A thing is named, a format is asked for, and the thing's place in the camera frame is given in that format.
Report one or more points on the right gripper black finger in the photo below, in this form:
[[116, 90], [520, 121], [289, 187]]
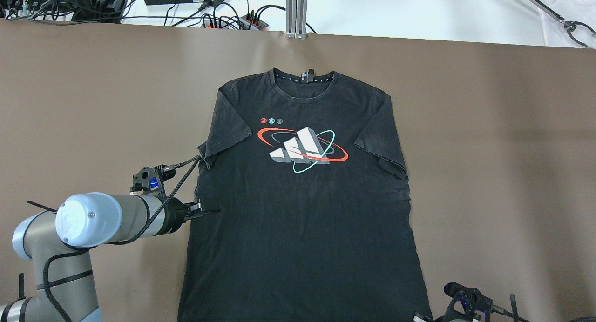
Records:
[[417, 317]]

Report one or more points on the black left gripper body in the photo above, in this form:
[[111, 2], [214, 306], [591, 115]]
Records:
[[174, 215]]

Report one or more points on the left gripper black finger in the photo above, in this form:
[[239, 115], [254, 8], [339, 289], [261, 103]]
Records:
[[203, 207]]

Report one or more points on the black graphic t-shirt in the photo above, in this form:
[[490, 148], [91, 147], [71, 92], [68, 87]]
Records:
[[314, 208]]

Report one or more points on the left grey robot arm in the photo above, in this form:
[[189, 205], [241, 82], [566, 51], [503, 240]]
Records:
[[59, 245]]

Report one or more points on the red black power strip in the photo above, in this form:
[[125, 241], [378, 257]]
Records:
[[225, 22]]

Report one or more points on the black electronics box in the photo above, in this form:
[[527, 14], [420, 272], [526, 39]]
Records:
[[107, 11]]

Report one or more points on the black grabber tool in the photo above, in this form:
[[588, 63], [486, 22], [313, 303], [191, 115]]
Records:
[[569, 26]]

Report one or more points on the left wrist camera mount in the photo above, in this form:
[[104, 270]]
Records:
[[150, 180]]

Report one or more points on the aluminium vertical post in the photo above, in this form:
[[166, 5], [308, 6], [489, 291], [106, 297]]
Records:
[[295, 23]]

